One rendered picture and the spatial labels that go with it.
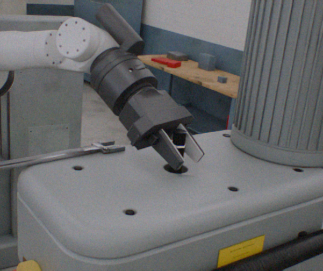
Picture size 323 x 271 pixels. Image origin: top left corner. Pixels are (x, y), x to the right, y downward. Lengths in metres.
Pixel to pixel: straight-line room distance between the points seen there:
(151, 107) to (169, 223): 0.20
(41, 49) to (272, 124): 0.41
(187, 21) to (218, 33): 0.72
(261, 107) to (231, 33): 5.91
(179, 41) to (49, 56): 6.73
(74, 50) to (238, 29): 5.90
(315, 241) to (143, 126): 0.32
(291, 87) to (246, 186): 0.18
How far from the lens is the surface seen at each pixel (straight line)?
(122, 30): 0.79
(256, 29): 0.82
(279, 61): 0.78
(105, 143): 0.80
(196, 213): 0.63
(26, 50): 0.87
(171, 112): 0.73
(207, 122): 6.52
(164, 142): 0.70
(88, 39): 0.76
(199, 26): 7.22
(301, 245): 0.77
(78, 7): 8.99
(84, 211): 0.60
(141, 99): 0.73
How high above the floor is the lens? 2.18
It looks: 20 degrees down
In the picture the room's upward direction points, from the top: 6 degrees clockwise
